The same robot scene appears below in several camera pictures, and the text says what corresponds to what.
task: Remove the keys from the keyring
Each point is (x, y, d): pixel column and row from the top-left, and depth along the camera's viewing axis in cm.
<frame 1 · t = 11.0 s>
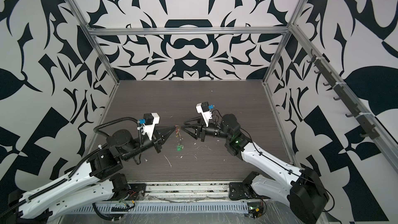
left hand: (174, 125, 60), fingers closed
right hand: (184, 127, 63), fingers open
green key tag: (179, 149, 79), point 11 cm above the table

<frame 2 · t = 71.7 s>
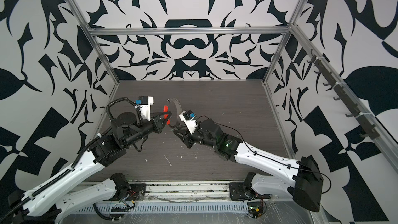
left hand: (170, 110, 64), fingers closed
right hand: (175, 130, 67), fingers open
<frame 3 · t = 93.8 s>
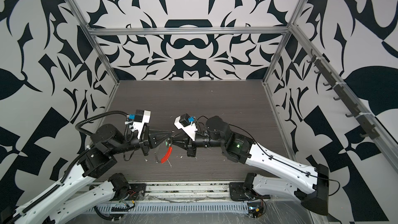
left hand: (171, 131, 54), fingers closed
right hand: (169, 142, 56), fingers closed
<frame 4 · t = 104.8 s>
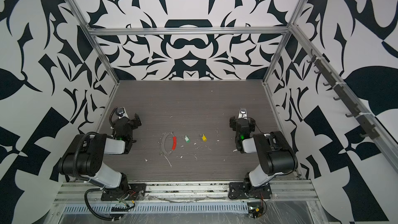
left hand: (126, 114, 91), fingers open
right hand: (244, 116, 93), fingers open
yellow capped silver key: (204, 138, 94), on the table
